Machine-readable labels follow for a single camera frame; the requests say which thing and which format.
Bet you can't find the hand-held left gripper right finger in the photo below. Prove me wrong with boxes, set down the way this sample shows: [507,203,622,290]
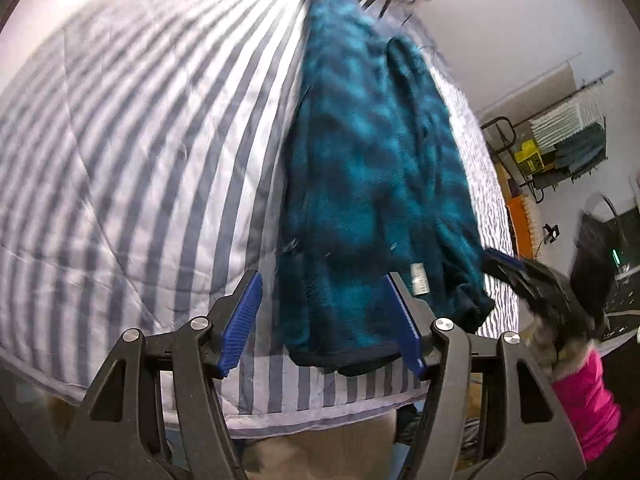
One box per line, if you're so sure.
[385,272,586,480]

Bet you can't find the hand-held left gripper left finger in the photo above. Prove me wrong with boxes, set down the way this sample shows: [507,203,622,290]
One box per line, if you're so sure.
[65,270,263,480]

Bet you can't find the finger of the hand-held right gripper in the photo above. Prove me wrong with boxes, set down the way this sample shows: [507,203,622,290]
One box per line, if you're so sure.
[481,246,531,295]

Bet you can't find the teal plaid fleece jacket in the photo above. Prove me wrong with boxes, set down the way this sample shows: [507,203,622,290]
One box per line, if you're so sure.
[275,0,497,377]

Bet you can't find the person's right forearm pink sleeve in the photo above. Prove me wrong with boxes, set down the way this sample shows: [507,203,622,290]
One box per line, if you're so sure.
[529,319,624,464]

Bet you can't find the dark hanging clothes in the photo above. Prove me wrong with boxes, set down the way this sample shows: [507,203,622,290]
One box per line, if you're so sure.
[551,125,607,175]

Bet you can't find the black clothes rack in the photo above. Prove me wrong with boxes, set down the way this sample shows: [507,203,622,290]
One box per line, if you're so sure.
[520,67,615,187]

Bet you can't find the yellow box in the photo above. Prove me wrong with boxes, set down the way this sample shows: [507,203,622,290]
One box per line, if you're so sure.
[514,140,547,177]

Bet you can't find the black metal shoe rack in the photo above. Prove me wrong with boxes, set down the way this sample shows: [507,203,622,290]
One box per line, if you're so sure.
[480,116,562,205]

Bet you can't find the person's khaki trouser leg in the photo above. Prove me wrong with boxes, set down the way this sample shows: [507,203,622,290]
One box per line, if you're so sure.
[239,406,399,480]

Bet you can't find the striped hanging towel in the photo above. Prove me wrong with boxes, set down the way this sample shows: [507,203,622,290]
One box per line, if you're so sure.
[529,99,604,150]

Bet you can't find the grey white striped blanket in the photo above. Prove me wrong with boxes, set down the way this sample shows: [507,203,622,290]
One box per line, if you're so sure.
[0,0,517,432]

